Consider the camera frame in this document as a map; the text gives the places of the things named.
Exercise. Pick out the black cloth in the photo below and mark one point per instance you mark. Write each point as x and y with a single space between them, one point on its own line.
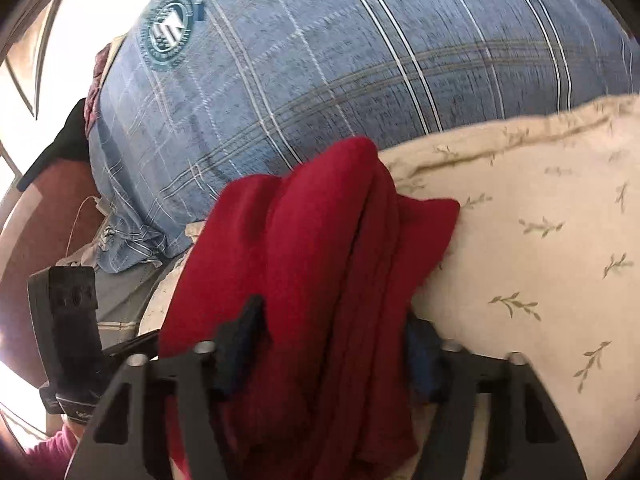
60 150

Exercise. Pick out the blue plaid blanket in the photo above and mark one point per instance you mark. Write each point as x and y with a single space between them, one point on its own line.
350 70

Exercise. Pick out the brown wooden headboard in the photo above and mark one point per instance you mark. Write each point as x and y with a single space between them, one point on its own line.
45 230

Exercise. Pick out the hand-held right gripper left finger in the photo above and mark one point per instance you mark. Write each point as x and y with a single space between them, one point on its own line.
245 345

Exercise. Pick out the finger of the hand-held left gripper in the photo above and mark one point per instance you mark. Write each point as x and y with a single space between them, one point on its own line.
132 345

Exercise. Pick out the dark red patterned cloth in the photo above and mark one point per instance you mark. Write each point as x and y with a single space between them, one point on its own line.
100 77

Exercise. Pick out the grey cloth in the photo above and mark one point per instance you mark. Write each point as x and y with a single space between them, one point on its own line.
122 295

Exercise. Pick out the cream floral bed sheet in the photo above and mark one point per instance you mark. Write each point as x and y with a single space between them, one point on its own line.
525 240

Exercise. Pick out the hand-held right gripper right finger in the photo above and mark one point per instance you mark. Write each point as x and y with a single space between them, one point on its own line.
420 360

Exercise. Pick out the person's left forearm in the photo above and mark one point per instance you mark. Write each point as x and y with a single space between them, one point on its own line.
50 455

